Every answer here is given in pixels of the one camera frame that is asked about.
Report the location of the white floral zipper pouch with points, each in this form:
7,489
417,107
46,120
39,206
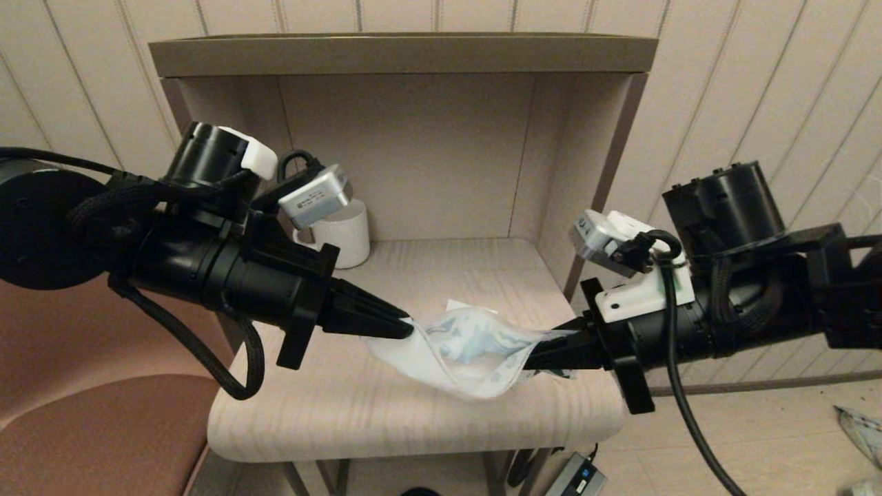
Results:
441,365

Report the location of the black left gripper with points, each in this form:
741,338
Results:
262,282

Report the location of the white patterned floor item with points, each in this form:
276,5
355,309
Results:
865,434
867,489

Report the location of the pink upholstered chair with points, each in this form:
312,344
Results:
103,386

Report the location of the dark metal table leg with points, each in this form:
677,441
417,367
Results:
341,479
493,475

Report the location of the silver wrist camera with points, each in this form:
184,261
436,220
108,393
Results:
592,238
317,196

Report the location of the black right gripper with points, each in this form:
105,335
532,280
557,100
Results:
654,337

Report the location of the beige wooden shelf hutch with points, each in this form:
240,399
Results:
413,54

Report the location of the white ribbed ceramic mug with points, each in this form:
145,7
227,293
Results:
348,238

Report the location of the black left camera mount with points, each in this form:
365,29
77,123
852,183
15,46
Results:
265,220

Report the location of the grey power adapter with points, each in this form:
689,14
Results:
575,479

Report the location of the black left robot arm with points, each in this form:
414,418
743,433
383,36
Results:
41,227

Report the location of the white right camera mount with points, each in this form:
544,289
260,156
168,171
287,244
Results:
644,300

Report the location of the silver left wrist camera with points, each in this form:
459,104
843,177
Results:
317,196

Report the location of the brown baseboard strip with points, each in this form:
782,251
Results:
792,381

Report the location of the black round floor object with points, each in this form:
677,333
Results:
420,493

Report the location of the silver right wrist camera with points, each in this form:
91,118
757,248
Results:
592,238

